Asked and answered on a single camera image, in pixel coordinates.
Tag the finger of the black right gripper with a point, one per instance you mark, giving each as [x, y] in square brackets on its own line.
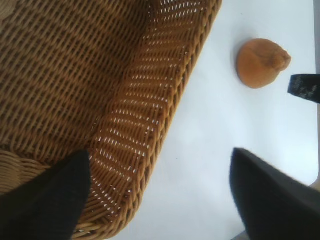
[306, 86]

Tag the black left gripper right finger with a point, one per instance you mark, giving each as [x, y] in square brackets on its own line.
[275, 205]

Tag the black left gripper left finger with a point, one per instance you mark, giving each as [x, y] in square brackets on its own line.
[42, 200]

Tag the woven wicker basket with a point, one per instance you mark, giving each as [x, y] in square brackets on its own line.
[75, 75]

